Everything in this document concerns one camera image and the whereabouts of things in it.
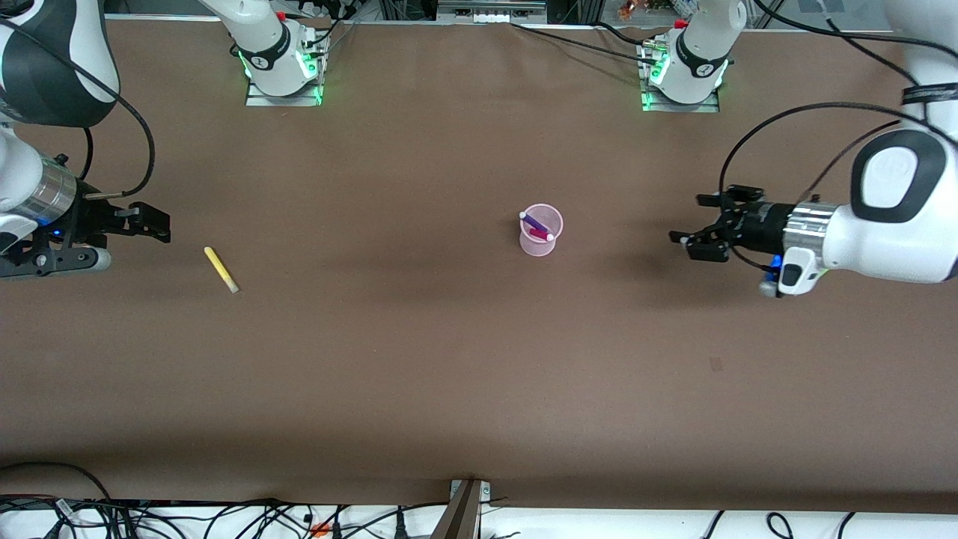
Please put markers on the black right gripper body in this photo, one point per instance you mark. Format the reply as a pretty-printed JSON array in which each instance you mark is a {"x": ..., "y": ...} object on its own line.
[{"x": 91, "y": 220}]

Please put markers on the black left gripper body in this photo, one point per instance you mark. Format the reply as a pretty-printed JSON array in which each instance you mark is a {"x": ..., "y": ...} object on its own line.
[{"x": 763, "y": 224}]

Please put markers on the yellow highlighter pen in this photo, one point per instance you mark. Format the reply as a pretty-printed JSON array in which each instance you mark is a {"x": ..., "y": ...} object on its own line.
[{"x": 221, "y": 269}]

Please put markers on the pink highlighter pen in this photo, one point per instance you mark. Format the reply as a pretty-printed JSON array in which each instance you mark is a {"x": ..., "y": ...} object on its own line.
[{"x": 540, "y": 234}]

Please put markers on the purple highlighter pen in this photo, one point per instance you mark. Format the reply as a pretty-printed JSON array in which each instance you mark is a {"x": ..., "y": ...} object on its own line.
[{"x": 535, "y": 222}]

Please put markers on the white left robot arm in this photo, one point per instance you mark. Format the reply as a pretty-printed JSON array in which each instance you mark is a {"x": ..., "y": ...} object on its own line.
[{"x": 883, "y": 247}]

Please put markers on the pink plastic cup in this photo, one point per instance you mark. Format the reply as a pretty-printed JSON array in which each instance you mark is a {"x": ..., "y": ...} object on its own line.
[{"x": 540, "y": 247}]

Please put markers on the grey rack equipment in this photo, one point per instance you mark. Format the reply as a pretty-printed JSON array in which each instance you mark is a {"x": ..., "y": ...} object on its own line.
[{"x": 490, "y": 9}]

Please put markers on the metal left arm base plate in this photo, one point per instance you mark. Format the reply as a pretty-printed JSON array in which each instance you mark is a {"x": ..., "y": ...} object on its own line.
[{"x": 681, "y": 108}]

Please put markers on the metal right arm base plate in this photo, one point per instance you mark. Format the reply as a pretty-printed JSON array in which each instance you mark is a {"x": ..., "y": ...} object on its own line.
[{"x": 284, "y": 100}]

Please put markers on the metal table edge bracket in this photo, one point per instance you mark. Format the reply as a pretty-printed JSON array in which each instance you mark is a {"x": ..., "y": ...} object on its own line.
[{"x": 464, "y": 509}]

